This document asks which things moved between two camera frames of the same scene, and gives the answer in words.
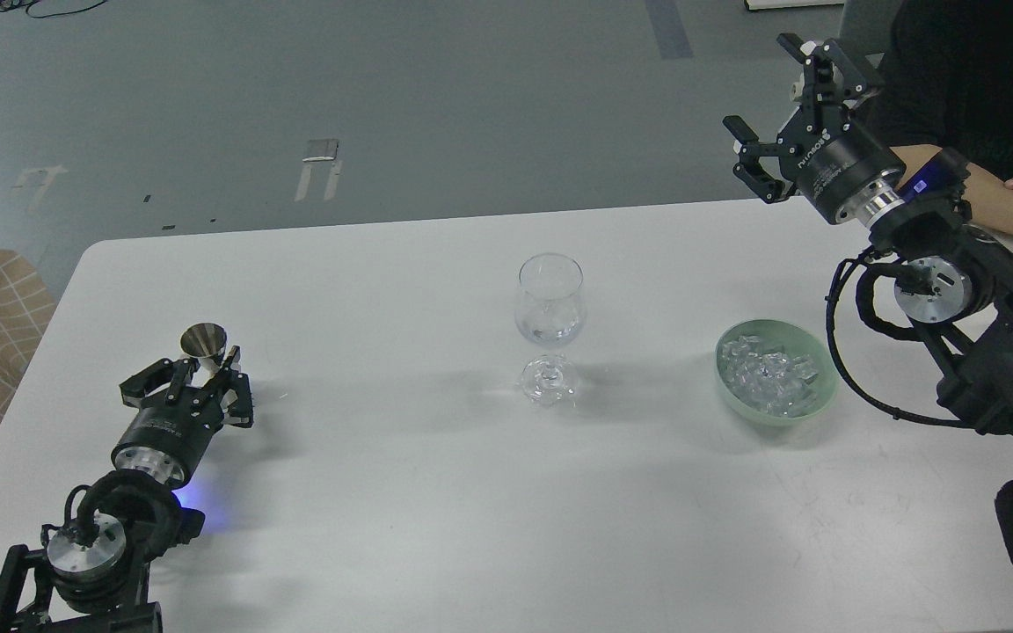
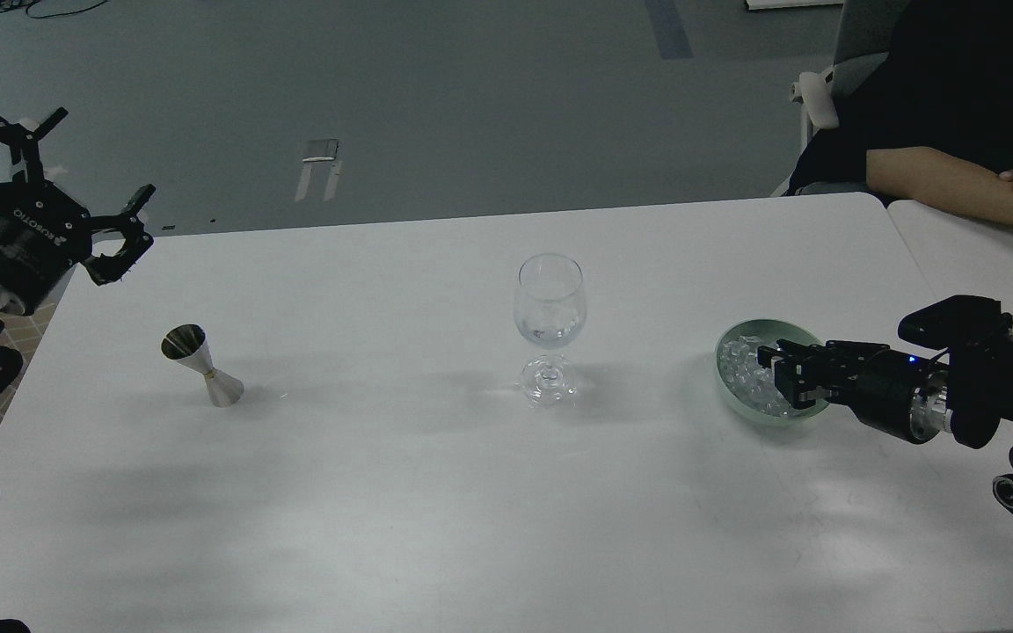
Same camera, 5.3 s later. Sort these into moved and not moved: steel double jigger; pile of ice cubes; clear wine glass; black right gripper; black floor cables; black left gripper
Moved: black right gripper; steel double jigger; black left gripper
Not moved: black floor cables; clear wine glass; pile of ice cubes
